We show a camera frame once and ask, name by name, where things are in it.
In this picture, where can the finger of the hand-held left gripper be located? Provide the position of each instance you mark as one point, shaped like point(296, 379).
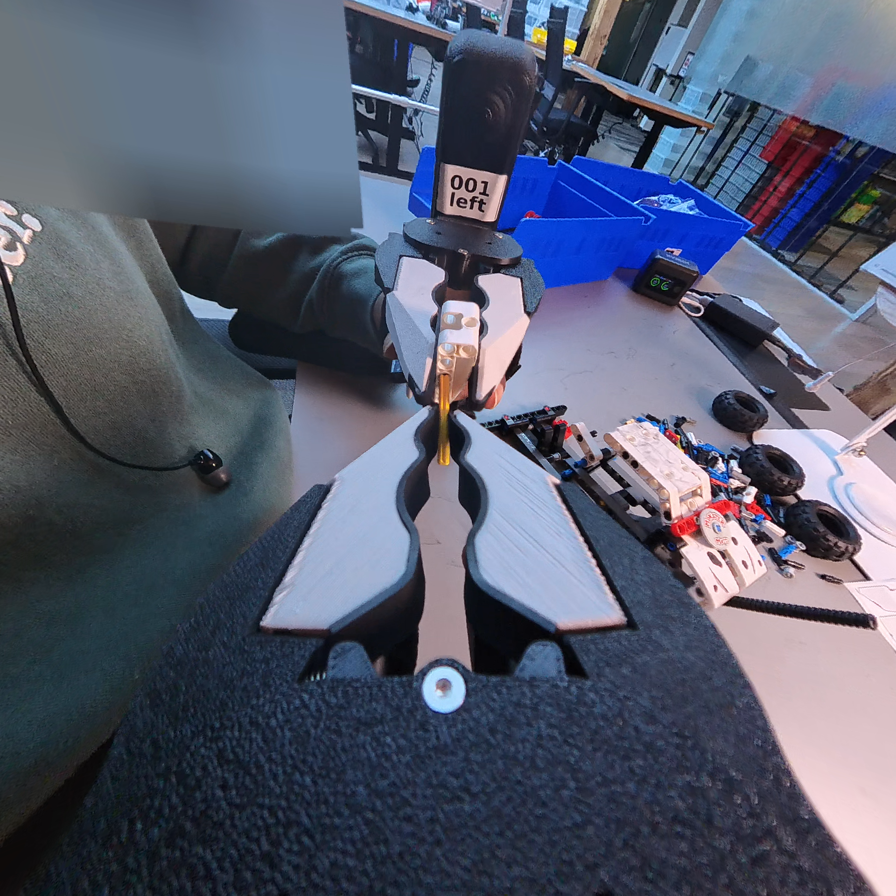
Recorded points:
point(505, 315)
point(413, 315)

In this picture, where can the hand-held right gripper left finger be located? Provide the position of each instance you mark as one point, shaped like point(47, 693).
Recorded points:
point(350, 539)

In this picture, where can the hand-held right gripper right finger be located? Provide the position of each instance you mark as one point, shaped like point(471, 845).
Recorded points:
point(539, 546)

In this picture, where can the white toy building beam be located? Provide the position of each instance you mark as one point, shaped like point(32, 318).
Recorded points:
point(456, 343)

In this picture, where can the yellow toy axle rod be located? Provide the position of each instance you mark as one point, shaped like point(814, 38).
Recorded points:
point(444, 434)

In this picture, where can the grey desk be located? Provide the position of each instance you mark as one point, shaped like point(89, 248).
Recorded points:
point(609, 336)

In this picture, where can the background wooden desk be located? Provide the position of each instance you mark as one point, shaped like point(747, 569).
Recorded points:
point(399, 17)
point(644, 94)

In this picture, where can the black office chair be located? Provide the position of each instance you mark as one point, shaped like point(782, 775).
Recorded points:
point(567, 105)

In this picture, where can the white and black toy truck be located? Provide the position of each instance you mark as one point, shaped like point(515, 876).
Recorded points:
point(665, 476)

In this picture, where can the black charger with green display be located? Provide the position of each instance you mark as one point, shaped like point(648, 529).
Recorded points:
point(665, 280)

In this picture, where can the pile of small toy parts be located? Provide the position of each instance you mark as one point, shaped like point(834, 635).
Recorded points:
point(735, 483)

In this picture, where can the black power adapter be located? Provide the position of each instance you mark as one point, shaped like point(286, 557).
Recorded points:
point(738, 318)

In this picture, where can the black toy tyre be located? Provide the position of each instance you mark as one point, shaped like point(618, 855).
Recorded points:
point(771, 470)
point(740, 411)
point(822, 530)

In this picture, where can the person's green hoodie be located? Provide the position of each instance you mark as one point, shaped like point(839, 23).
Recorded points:
point(105, 490)

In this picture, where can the white stand base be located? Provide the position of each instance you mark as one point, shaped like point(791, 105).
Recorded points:
point(861, 490)

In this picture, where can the printed instruction sheet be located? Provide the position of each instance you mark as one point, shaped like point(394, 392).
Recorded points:
point(875, 609)

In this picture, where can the clear acrylic rod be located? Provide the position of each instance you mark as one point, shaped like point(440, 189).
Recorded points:
point(850, 371)

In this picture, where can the white side table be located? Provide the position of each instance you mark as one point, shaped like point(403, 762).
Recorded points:
point(883, 266)

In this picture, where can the wooden post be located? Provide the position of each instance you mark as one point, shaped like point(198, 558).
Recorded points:
point(600, 35)

